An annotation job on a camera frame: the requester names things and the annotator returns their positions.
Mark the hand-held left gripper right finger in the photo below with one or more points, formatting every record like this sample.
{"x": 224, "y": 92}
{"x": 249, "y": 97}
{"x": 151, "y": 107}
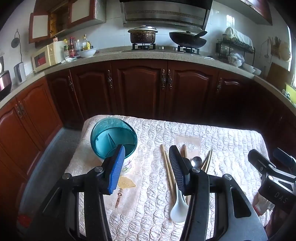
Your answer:
{"x": 179, "y": 171}

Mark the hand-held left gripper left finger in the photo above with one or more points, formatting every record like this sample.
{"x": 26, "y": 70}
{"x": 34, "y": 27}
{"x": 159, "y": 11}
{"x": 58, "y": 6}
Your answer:
{"x": 116, "y": 169}

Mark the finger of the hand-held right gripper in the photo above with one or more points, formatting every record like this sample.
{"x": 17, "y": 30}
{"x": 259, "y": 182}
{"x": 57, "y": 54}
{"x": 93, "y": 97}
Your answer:
{"x": 261, "y": 162}
{"x": 283, "y": 155}

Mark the metal spoon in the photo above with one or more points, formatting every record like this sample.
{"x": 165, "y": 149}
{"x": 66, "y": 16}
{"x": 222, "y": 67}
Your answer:
{"x": 196, "y": 161}

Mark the white floral utensil holder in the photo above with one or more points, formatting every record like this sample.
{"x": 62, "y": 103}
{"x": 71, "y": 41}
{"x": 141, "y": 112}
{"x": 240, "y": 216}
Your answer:
{"x": 108, "y": 136}

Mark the white ceramic spoon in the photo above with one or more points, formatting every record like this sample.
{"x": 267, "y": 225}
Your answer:
{"x": 178, "y": 212}

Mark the cream quilted tablecloth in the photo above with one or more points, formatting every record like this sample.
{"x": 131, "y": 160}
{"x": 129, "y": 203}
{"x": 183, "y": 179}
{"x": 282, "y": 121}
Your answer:
{"x": 150, "y": 185}

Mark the yellow green box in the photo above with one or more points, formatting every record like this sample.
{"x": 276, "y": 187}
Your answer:
{"x": 291, "y": 90}

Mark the wooden base cabinets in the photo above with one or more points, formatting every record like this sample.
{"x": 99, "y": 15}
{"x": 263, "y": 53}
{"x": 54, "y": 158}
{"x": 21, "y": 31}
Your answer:
{"x": 138, "y": 92}

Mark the wooden cutting board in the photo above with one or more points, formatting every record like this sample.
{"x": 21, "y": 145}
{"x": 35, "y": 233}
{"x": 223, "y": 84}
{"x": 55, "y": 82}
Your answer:
{"x": 278, "y": 74}

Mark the small white bowl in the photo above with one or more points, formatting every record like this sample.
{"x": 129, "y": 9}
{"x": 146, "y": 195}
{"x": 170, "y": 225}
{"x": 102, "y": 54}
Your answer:
{"x": 257, "y": 71}
{"x": 248, "y": 67}

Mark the hanging metal ladle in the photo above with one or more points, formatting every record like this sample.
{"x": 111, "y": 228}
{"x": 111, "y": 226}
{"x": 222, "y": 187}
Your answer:
{"x": 266, "y": 55}

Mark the round bamboo mat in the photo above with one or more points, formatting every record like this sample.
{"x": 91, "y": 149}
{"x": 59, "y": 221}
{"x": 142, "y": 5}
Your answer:
{"x": 285, "y": 52}

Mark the floral lidded tureen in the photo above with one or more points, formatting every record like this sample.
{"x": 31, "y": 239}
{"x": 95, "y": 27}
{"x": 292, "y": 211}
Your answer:
{"x": 234, "y": 60}

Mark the red floor item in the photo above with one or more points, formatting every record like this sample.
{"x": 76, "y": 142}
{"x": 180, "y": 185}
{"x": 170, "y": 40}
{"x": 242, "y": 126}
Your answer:
{"x": 23, "y": 220}

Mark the white crumpled bag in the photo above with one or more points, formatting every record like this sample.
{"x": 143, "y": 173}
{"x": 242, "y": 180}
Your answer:
{"x": 69, "y": 59}

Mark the large white bowl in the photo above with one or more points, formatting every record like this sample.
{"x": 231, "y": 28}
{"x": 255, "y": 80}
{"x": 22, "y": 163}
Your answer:
{"x": 87, "y": 52}

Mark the black dish rack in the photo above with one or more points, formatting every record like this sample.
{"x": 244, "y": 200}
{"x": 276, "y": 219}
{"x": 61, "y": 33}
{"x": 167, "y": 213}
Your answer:
{"x": 222, "y": 48}

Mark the gas stove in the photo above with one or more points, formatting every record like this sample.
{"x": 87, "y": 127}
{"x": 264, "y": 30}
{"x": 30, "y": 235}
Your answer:
{"x": 142, "y": 46}

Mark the red label sauce bottle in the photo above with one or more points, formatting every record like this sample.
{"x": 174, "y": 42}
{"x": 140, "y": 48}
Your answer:
{"x": 72, "y": 48}

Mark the yellow oil bottle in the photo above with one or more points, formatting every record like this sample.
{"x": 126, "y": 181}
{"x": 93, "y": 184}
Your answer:
{"x": 85, "y": 44}

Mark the white cloth cover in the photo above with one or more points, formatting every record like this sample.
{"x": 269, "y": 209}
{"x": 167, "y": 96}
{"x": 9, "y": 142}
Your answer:
{"x": 238, "y": 34}

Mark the green bottle yellow cap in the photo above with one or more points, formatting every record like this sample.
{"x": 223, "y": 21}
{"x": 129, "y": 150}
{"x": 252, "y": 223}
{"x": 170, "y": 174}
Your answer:
{"x": 66, "y": 49}

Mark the black wok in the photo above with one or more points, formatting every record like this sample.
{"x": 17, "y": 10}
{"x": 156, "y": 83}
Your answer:
{"x": 187, "y": 41}

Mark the cream microwave oven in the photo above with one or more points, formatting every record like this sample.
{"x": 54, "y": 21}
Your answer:
{"x": 46, "y": 58}

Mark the lidded cooking pot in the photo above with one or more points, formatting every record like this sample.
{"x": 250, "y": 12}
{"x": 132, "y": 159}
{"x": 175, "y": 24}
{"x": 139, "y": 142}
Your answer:
{"x": 142, "y": 36}

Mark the silver electric kettle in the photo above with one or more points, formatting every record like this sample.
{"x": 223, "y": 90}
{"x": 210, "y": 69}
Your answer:
{"x": 19, "y": 73}

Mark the purple rice cooker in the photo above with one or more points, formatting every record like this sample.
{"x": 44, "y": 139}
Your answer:
{"x": 4, "y": 81}

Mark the steel range hood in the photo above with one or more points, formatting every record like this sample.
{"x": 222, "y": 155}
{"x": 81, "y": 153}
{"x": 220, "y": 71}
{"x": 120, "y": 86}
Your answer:
{"x": 161, "y": 14}

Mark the wall chopstick basket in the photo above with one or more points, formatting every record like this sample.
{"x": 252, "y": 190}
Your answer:
{"x": 275, "y": 49}

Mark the wooden wall cabinet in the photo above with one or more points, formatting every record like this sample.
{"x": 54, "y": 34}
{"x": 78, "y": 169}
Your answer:
{"x": 81, "y": 11}
{"x": 261, "y": 9}

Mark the black round wall hanging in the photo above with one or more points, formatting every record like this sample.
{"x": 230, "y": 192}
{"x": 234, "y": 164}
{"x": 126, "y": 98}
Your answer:
{"x": 15, "y": 42}

